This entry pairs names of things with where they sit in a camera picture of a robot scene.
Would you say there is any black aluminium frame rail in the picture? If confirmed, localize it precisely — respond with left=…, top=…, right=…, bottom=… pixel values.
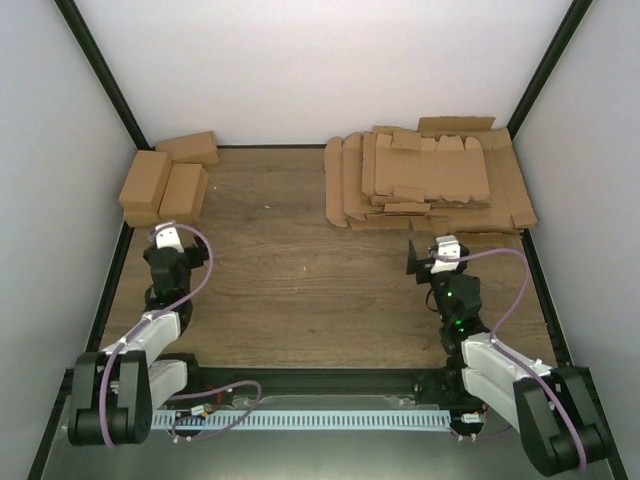
left=184, top=363, right=477, bottom=408

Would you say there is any black corner post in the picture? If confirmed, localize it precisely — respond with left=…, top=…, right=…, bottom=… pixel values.
left=507, top=0, right=593, bottom=139
left=54, top=0, right=154, bottom=151

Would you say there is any right black corner post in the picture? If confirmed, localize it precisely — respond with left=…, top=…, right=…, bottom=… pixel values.
left=507, top=0, right=593, bottom=139

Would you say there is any purple cable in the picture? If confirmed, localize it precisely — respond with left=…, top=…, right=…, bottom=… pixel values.
left=432, top=247, right=589, bottom=473
left=101, top=224, right=263, bottom=447

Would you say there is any light blue slotted cable duct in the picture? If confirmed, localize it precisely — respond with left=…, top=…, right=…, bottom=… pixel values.
left=151, top=410, right=451, bottom=433

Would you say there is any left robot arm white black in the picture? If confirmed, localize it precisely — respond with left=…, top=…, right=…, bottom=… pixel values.
left=67, top=240, right=209, bottom=447

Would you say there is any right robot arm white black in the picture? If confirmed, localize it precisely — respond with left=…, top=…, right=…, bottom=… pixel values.
left=406, top=235, right=614, bottom=477

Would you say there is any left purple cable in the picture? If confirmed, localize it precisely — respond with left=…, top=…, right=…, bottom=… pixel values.
left=101, top=224, right=263, bottom=447

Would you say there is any stack of flat cardboard sheets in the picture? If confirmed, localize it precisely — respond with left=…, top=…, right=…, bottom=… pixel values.
left=324, top=116, right=538, bottom=235

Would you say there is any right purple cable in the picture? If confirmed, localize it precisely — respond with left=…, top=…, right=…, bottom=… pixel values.
left=432, top=247, right=589, bottom=473

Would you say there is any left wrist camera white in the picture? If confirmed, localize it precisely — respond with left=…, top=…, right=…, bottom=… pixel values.
left=149, top=222, right=184, bottom=253

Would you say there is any folded cardboard box back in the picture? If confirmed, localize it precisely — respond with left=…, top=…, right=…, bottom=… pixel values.
left=156, top=131, right=219, bottom=167

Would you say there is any cardboard box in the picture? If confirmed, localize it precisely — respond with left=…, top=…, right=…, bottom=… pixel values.
left=156, top=131, right=219, bottom=167
left=119, top=150, right=171, bottom=212
left=124, top=210, right=160, bottom=228
left=158, top=164, right=209, bottom=225

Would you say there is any left black corner post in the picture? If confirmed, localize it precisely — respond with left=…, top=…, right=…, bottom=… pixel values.
left=54, top=0, right=154, bottom=151

